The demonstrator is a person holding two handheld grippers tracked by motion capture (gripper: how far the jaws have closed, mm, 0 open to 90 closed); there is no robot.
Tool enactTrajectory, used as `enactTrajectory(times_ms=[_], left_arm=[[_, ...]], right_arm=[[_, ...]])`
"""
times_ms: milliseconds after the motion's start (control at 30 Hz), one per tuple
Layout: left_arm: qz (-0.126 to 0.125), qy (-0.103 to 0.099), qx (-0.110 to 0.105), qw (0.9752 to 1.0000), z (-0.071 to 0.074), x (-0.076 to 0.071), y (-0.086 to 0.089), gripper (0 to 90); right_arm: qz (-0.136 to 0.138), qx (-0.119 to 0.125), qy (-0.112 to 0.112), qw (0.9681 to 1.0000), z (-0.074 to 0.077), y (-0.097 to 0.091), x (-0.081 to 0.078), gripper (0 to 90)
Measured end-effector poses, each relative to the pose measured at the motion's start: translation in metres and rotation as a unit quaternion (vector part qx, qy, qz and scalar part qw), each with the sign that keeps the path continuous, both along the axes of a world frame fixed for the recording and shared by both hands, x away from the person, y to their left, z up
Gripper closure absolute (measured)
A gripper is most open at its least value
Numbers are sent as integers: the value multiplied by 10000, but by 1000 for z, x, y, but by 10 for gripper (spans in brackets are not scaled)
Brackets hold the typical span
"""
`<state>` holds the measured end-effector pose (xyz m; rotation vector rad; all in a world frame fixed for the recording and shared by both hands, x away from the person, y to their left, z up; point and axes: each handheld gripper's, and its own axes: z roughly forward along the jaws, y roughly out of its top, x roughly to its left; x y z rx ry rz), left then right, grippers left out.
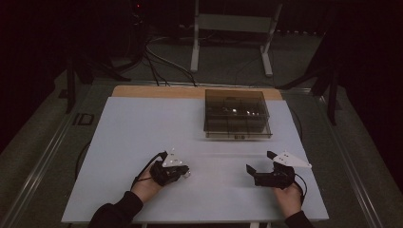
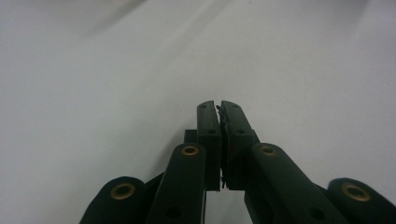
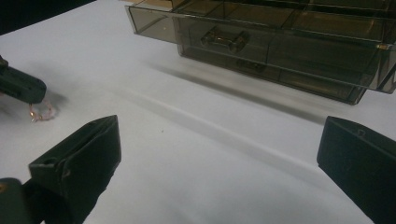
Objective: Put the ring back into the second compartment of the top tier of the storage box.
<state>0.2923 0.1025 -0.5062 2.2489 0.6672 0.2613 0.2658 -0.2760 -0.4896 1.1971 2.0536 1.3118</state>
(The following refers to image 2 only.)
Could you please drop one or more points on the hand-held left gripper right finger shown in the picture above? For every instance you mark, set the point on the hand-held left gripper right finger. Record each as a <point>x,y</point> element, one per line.
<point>238,137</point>

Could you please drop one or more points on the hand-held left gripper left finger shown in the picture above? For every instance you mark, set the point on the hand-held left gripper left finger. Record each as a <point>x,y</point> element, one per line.
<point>209,137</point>

